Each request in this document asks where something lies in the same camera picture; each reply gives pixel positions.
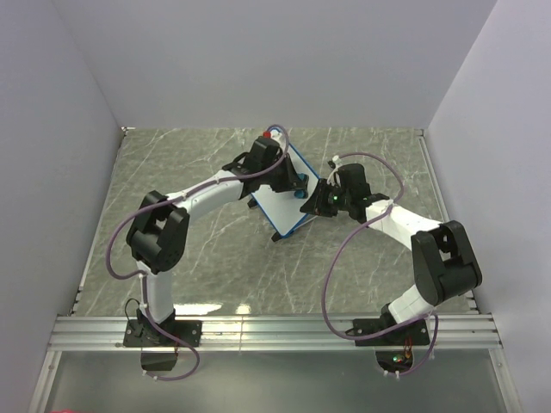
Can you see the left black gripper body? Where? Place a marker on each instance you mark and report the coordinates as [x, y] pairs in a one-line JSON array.
[[279, 176]]

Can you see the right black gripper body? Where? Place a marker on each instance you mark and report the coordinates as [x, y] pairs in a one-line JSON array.
[[342, 200]]

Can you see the blue heart-shaped eraser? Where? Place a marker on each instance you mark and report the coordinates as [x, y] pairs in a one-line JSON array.
[[301, 186]]

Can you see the blue-framed whiteboard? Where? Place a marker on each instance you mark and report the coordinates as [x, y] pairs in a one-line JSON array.
[[283, 210]]

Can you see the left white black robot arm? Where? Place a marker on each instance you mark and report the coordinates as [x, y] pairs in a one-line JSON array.
[[158, 234]]

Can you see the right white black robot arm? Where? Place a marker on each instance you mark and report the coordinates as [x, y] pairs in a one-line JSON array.
[[443, 259]]

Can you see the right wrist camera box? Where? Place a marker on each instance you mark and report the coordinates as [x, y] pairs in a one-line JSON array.
[[351, 178]]

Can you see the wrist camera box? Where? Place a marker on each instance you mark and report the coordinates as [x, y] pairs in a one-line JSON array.
[[351, 178], [264, 152]]

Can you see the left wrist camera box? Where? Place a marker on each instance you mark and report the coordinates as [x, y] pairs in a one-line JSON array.
[[264, 152]]

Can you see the right side aluminium rail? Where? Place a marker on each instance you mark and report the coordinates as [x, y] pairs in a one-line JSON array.
[[473, 307]]

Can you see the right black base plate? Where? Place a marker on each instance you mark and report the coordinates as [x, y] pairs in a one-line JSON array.
[[416, 333]]

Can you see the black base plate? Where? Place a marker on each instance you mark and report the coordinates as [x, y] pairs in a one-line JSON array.
[[416, 333], [140, 334]]

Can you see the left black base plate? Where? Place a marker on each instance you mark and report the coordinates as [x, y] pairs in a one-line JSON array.
[[140, 334]]

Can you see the aluminium mounting rail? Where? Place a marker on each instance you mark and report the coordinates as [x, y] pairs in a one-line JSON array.
[[262, 333]]

